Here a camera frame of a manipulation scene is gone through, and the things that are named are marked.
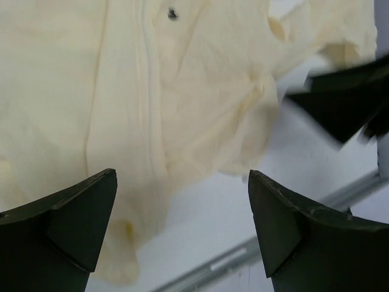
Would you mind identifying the aluminium table frame rail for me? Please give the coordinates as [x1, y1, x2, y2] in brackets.
[160, 170, 388, 291]

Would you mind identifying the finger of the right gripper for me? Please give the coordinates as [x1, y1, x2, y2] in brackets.
[285, 55, 388, 143]

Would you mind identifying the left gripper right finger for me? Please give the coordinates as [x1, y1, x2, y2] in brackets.
[248, 170, 388, 291]

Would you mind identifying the cream yellow jacket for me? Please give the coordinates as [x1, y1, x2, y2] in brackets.
[1, 1, 377, 286]

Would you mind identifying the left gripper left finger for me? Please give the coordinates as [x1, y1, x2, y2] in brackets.
[1, 169, 117, 292]

